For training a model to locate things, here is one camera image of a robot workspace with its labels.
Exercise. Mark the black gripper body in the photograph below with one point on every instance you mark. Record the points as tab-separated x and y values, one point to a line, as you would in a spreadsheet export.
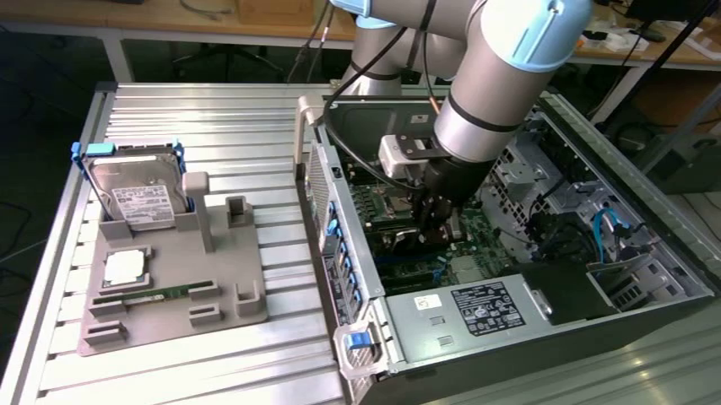
455	181

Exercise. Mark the Nvidia graphics card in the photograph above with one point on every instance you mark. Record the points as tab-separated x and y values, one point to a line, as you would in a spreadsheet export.
402	240

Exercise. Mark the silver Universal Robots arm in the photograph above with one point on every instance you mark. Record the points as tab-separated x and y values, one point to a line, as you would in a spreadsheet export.
495	84

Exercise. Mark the perforated metal disk bay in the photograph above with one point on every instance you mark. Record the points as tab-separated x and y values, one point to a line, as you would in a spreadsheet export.
518	190

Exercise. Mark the green motherboard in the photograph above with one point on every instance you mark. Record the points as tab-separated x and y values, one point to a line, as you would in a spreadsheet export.
478	236

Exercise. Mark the silver chipset heatsink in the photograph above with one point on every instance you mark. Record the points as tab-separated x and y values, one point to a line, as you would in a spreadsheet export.
467	270

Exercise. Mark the grey power supply unit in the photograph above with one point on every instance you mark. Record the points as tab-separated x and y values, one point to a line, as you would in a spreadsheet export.
478	308

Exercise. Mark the black computer tower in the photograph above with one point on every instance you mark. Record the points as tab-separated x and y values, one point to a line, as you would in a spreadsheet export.
686	169

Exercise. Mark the blue case latch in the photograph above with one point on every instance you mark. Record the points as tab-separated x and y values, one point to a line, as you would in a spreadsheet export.
356	341

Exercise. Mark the white plastic part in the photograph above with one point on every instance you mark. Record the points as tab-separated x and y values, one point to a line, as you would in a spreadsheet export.
614	40

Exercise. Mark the cluttered wooden desk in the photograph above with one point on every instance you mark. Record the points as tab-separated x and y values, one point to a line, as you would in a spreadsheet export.
647	55

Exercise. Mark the open black PC case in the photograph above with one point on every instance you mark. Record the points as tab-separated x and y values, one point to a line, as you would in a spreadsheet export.
506	371

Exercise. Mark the black office chair base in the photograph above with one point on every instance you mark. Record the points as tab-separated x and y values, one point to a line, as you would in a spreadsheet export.
225	59

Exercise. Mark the cardboard box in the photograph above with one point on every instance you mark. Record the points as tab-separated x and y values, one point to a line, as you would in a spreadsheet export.
275	12

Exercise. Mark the grey parts rack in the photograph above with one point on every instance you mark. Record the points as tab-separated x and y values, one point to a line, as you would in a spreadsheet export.
180	261

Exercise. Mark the hard disk with blue caddy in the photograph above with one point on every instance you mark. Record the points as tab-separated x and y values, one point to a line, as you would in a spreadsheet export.
135	194

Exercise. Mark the green RAM stick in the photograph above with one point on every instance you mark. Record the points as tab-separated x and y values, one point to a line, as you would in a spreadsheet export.
168	291

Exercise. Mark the silver CPU chip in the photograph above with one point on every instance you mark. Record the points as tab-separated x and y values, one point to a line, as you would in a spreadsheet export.
127	268

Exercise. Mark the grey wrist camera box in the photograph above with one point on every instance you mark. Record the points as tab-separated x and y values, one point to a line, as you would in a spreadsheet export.
394	156

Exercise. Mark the wooden desk with white frame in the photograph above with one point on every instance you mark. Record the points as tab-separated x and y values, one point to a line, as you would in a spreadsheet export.
84	21

